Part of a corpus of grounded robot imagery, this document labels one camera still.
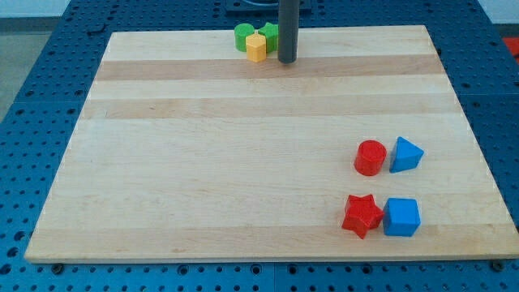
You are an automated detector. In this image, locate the blue cube block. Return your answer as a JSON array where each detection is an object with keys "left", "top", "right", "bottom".
[{"left": 383, "top": 198, "right": 421, "bottom": 237}]

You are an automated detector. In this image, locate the blue triangle block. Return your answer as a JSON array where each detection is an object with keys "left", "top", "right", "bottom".
[{"left": 389, "top": 136, "right": 424, "bottom": 173}]

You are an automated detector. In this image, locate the light wooden board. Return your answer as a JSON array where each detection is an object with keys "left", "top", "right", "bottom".
[{"left": 25, "top": 25, "right": 518, "bottom": 264}]

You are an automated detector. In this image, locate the green star block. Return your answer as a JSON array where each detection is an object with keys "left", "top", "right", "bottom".
[{"left": 258, "top": 22, "right": 279, "bottom": 54}]

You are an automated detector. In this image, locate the red star block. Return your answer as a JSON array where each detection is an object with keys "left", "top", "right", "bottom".
[{"left": 341, "top": 194, "right": 384, "bottom": 239}]

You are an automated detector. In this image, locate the green cylinder block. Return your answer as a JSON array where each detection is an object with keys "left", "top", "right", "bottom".
[{"left": 234, "top": 23, "right": 255, "bottom": 52}]

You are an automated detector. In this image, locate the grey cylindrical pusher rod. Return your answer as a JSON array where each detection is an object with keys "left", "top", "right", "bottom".
[{"left": 278, "top": 0, "right": 299, "bottom": 64}]

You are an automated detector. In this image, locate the red cylinder block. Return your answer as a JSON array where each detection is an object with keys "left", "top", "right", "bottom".
[{"left": 354, "top": 140, "right": 387, "bottom": 176}]

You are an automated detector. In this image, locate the yellow hexagon block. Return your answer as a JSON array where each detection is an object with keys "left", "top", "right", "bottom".
[{"left": 246, "top": 33, "right": 267, "bottom": 62}]

